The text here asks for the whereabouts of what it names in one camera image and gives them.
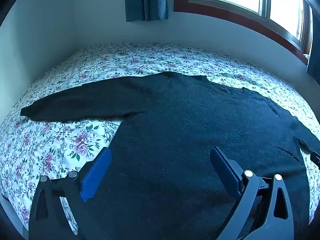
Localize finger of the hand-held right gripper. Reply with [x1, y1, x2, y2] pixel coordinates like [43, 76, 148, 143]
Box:
[309, 151, 320, 167]

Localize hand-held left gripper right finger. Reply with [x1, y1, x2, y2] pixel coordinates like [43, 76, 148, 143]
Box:
[209, 147, 295, 240]

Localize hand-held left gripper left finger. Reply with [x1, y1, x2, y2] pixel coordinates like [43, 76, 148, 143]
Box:
[28, 147, 113, 240]

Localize dark knitted sweater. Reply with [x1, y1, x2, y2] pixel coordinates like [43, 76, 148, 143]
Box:
[20, 71, 320, 240]

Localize floral bedsheet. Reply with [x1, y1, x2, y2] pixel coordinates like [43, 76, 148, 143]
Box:
[0, 42, 320, 235]

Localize blue curtain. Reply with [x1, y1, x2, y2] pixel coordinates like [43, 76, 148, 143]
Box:
[307, 7, 320, 78]
[124, 0, 169, 22]

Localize wooden framed window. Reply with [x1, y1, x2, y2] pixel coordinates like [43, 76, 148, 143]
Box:
[174, 0, 313, 64]

